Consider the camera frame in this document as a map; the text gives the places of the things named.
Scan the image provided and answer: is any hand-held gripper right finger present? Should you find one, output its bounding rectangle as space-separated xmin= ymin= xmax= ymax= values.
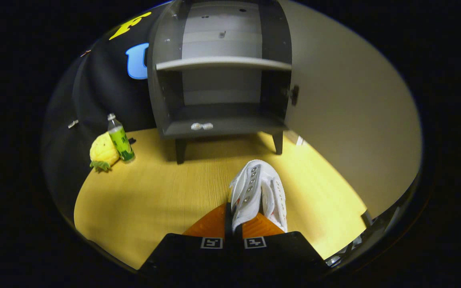
xmin=235 ymin=212 xmax=329 ymax=277

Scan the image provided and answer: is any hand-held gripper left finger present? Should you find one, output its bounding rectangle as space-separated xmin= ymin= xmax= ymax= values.
xmin=138 ymin=203 xmax=233 ymax=277

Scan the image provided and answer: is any white shoe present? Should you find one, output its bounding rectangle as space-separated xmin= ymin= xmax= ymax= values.
xmin=229 ymin=159 xmax=288 ymax=234

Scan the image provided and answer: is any beige shoe cabinet door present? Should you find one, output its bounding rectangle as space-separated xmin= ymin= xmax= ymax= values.
xmin=279 ymin=0 xmax=422 ymax=219

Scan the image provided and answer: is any dark grey shoe cabinet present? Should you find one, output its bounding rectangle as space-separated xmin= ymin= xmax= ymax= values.
xmin=147 ymin=0 xmax=293 ymax=165

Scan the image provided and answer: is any green label plastic bottle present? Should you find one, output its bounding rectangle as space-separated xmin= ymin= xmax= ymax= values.
xmin=107 ymin=114 xmax=136 ymax=163

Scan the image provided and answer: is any yellow pineapple plush toy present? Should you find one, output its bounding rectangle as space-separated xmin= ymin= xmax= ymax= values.
xmin=89 ymin=132 xmax=121 ymax=173

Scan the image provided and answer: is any black backdrop cloth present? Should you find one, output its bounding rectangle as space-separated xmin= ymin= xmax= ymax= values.
xmin=40 ymin=2 xmax=160 ymax=224

